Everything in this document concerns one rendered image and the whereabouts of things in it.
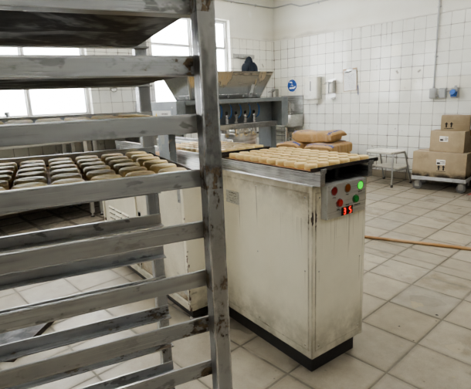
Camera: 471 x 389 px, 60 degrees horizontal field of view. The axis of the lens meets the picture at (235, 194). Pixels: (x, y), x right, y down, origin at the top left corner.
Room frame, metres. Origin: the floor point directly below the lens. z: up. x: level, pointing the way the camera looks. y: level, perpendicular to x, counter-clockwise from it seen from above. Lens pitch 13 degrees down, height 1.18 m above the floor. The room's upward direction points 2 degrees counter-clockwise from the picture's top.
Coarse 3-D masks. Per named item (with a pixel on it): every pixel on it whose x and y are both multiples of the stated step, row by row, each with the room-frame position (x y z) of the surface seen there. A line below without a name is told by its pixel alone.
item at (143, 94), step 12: (144, 96) 1.07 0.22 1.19; (144, 108) 1.07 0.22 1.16; (144, 144) 1.06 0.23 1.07; (156, 204) 1.07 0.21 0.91; (156, 264) 1.06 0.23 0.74; (156, 276) 1.06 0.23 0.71; (156, 300) 1.07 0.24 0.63; (168, 324) 1.07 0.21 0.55; (168, 348) 1.07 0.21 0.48; (168, 360) 1.07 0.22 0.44
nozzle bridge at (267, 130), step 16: (160, 112) 2.13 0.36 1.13; (176, 112) 1.99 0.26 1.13; (192, 112) 2.14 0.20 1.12; (224, 112) 2.25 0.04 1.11; (256, 112) 2.38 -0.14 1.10; (272, 112) 2.45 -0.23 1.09; (224, 128) 2.19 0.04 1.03; (240, 128) 2.25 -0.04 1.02; (272, 128) 2.48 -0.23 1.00; (160, 144) 2.15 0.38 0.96; (272, 144) 2.47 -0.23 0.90; (176, 160) 2.09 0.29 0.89
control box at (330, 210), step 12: (348, 180) 1.64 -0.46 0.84; (360, 180) 1.66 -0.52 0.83; (324, 192) 1.55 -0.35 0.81; (348, 192) 1.62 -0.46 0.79; (360, 192) 1.66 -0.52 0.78; (324, 204) 1.55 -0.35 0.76; (336, 204) 1.57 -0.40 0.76; (348, 204) 1.62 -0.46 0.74; (360, 204) 1.66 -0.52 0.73; (324, 216) 1.55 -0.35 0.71; (336, 216) 1.58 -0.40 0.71
